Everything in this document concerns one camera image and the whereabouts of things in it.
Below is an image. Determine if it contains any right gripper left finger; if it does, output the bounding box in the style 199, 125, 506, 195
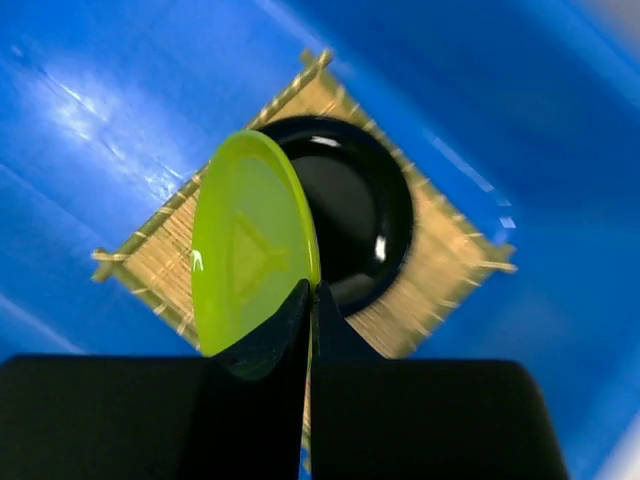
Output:
1, 280, 311, 479

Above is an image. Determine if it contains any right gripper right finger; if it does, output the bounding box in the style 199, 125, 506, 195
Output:
310, 284, 568, 479

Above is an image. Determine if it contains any lime green plate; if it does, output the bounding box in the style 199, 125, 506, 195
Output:
191, 130, 320, 381

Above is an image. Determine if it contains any square bamboo mat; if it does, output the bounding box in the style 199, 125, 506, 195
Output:
92, 49, 516, 358

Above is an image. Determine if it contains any black round plate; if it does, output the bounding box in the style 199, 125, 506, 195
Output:
260, 115, 415, 316

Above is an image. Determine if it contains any blue plastic bin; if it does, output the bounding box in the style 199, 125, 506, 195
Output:
1, 1, 639, 479

